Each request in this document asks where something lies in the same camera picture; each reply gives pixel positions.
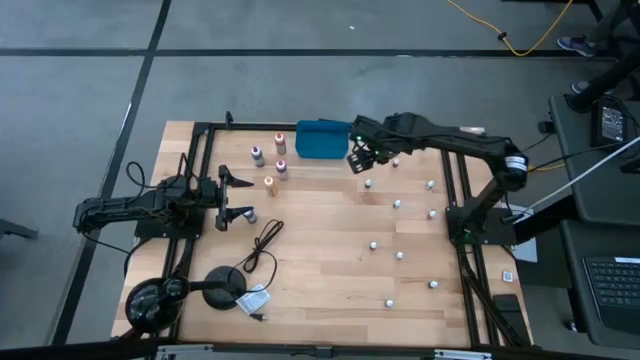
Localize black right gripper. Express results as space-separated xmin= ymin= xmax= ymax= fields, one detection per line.
xmin=348 ymin=139 xmax=391 ymax=175

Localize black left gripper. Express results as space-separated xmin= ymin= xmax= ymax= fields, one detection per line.
xmin=195 ymin=164 xmax=255 ymax=231

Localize blue plastic bin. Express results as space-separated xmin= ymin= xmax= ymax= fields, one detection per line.
xmin=294 ymin=118 xmax=352 ymax=161

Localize black headphones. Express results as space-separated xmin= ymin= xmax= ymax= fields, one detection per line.
xmin=123 ymin=265 xmax=248 ymax=335

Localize white paper sheet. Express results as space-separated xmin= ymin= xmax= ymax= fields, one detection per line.
xmin=512 ymin=202 xmax=540 ymax=265

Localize black flat device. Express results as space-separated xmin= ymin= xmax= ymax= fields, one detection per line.
xmin=491 ymin=293 xmax=532 ymax=346

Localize black side desk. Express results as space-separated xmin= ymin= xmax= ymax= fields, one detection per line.
xmin=559 ymin=218 xmax=640 ymax=351
xmin=548 ymin=93 xmax=640 ymax=226

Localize gray chair base leg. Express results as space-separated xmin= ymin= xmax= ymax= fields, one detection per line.
xmin=0 ymin=217 xmax=40 ymax=241

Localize white rod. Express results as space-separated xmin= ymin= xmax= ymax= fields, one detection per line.
xmin=512 ymin=135 xmax=640 ymax=224

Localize black desk leg bar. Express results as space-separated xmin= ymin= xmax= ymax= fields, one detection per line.
xmin=564 ymin=47 xmax=640 ymax=114

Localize black labelled power adapter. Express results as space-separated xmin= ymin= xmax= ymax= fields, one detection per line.
xmin=590 ymin=97 xmax=630 ymax=149

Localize person's leg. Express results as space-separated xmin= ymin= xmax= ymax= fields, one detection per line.
xmin=587 ymin=2 xmax=636 ymax=45

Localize black laptop keyboard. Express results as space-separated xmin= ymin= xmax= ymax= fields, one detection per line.
xmin=581 ymin=255 xmax=640 ymax=336

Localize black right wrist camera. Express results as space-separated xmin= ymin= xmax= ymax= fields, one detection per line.
xmin=351 ymin=114 xmax=386 ymax=144

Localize black lamp power cord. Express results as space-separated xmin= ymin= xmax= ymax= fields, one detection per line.
xmin=231 ymin=218 xmax=286 ymax=322

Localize black aluminium table frame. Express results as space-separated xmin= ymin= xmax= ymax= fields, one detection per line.
xmin=155 ymin=110 xmax=535 ymax=360

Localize black left wrist camera cable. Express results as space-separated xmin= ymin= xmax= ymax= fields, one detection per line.
xmin=124 ymin=152 xmax=194 ymax=194

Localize yellow floor extension cable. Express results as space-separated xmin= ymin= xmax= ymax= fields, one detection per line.
xmin=446 ymin=0 xmax=575 ymax=58

